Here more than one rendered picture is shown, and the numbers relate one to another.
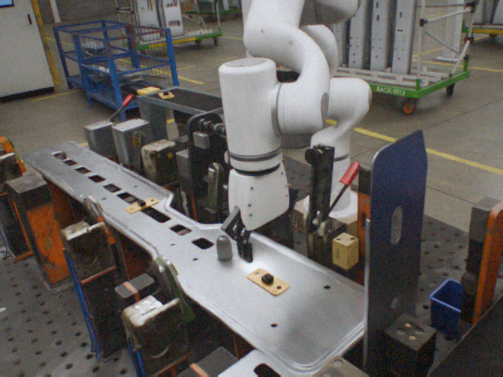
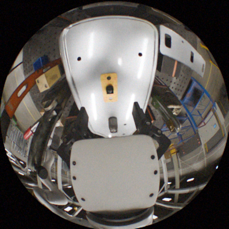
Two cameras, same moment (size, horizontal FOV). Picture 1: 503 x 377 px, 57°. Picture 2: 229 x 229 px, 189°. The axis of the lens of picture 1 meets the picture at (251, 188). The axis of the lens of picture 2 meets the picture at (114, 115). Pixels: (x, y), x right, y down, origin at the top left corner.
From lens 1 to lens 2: 71 cm
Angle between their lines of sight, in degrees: 36
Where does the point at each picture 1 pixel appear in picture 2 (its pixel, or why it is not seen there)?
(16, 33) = not seen: hidden behind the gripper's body
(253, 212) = (149, 160)
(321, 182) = (39, 142)
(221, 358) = (166, 67)
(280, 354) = (154, 39)
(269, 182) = (114, 201)
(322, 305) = (97, 44)
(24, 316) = not seen: hidden behind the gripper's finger
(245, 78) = not seen: outside the picture
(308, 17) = (50, 196)
